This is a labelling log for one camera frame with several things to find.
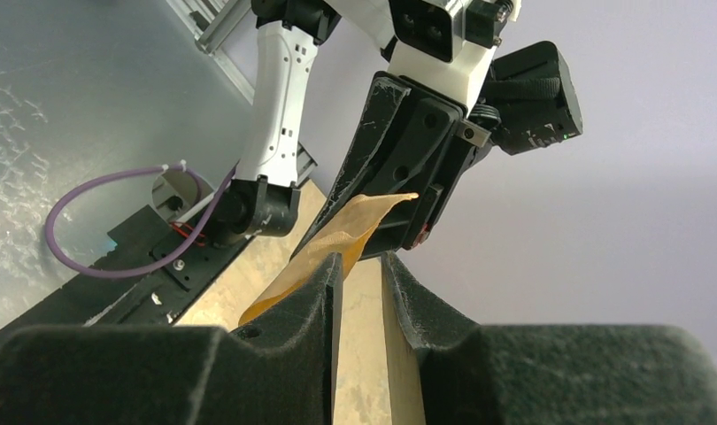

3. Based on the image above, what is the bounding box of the aluminium frame rail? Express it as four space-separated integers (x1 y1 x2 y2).
165 0 260 107

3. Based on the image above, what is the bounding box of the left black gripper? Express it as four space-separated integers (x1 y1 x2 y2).
290 41 582 259

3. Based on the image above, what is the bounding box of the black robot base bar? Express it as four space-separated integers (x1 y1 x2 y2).
0 206 250 347

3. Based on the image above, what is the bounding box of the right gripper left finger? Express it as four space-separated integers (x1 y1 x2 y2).
0 254 343 424

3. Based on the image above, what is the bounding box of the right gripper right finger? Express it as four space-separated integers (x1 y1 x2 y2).
382 253 717 424

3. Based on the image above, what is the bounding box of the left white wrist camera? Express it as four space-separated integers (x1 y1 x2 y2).
387 0 522 111

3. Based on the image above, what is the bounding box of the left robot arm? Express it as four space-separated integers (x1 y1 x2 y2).
204 1 583 259

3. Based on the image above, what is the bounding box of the base left purple cable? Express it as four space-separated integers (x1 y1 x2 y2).
44 164 243 280

